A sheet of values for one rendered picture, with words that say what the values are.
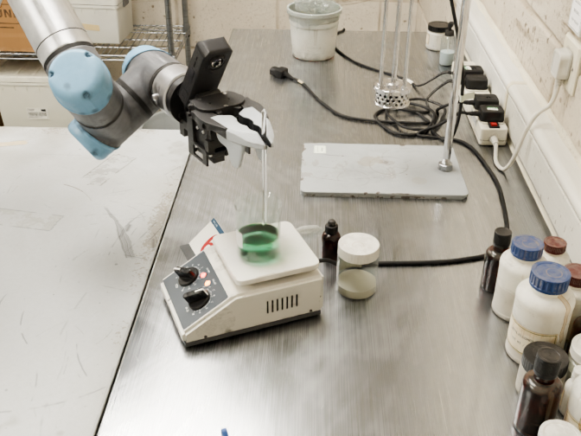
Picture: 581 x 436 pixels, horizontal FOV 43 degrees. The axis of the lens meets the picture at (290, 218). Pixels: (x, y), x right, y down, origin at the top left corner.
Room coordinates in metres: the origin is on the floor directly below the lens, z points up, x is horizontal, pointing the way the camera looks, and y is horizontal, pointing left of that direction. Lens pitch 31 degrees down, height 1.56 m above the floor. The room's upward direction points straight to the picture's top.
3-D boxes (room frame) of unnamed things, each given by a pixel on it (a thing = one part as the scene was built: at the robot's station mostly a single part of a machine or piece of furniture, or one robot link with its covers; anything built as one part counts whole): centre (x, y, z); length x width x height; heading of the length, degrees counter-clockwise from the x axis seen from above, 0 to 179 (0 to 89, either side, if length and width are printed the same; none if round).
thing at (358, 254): (0.88, -0.10, 0.94); 0.06 x 0.06 x 0.08
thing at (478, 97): (1.47, -0.40, 0.95); 0.07 x 0.04 x 0.02; 88
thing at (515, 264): (0.83, -0.32, 0.96); 0.06 x 0.06 x 0.11
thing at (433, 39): (1.97, -0.39, 0.93); 0.06 x 0.06 x 0.06
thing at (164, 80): (1.03, 0.16, 1.14); 0.08 x 0.05 x 0.08; 125
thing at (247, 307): (0.84, 0.06, 0.94); 0.22 x 0.13 x 0.08; 112
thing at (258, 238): (0.84, 0.04, 1.03); 0.07 x 0.06 x 0.08; 164
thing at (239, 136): (0.87, 0.07, 1.13); 0.09 x 0.03 x 0.06; 34
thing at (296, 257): (0.85, 0.04, 0.98); 0.12 x 0.12 x 0.01; 22
